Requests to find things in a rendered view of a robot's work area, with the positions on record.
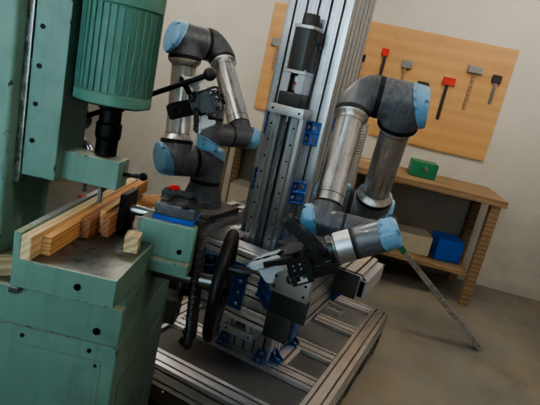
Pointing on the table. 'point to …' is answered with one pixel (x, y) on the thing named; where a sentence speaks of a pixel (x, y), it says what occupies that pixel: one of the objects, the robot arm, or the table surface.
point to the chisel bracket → (94, 169)
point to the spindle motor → (118, 52)
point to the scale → (63, 208)
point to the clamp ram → (129, 208)
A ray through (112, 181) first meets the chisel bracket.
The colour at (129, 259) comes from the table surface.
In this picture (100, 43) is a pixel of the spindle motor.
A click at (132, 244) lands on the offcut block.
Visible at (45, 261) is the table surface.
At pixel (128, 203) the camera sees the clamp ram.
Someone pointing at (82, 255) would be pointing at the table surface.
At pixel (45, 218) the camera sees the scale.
